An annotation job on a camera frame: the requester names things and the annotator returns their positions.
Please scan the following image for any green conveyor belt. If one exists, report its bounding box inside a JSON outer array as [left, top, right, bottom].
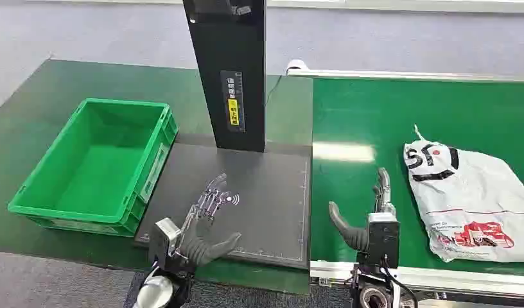
[[310, 76, 524, 277]]

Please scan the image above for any dark scanner base plate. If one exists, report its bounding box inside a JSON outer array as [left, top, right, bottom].
[[133, 132, 313, 270]]

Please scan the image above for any white conveyor frame rail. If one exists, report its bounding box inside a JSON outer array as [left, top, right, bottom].
[[309, 260, 524, 299]]

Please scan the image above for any green plastic crate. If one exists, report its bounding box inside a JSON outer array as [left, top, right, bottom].
[[7, 98, 179, 238]]

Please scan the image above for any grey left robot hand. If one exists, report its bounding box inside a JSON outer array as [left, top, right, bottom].
[[148, 173, 242, 273]]

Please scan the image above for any black scanner column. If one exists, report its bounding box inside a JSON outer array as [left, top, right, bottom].
[[182, 0, 268, 153]]

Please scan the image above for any black cable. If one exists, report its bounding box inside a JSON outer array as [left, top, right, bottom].
[[265, 74, 284, 107]]

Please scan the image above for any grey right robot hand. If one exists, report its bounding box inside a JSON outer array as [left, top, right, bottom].
[[328, 167, 401, 270]]

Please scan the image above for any silver conveyor side rail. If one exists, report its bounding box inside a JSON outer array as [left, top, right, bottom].
[[285, 59, 524, 83]]

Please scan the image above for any white printed parcel bag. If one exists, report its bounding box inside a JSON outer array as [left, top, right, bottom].
[[403, 124, 524, 264]]

